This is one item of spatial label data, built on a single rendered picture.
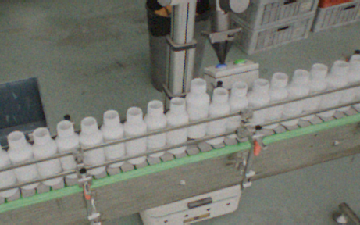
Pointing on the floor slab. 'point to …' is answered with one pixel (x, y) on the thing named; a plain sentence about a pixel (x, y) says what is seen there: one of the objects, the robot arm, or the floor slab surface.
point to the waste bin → (156, 45)
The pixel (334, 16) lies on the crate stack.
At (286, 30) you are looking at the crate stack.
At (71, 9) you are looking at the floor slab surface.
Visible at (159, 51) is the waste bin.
